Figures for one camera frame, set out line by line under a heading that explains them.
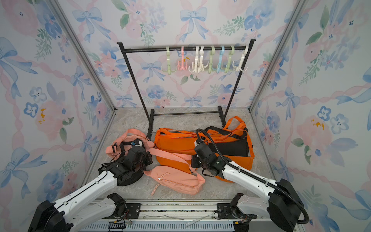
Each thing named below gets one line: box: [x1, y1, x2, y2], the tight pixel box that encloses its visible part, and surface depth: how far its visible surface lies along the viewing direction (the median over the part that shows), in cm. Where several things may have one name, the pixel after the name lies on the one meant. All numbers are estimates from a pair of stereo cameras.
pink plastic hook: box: [177, 45, 188, 71], surface depth 75 cm
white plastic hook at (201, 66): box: [197, 45, 209, 73], surface depth 74 cm
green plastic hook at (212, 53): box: [208, 45, 215, 74], surface depth 74 cm
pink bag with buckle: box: [105, 128, 171, 160], surface depth 90 cm
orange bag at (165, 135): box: [154, 128, 199, 143], surface depth 103 cm
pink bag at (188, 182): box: [143, 147, 206, 196], surface depth 81 cm
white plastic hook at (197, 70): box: [188, 45, 200, 74], surface depth 73 cm
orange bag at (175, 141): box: [154, 128, 197, 174], surface depth 99 cm
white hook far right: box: [232, 45, 249, 73], surface depth 76 cm
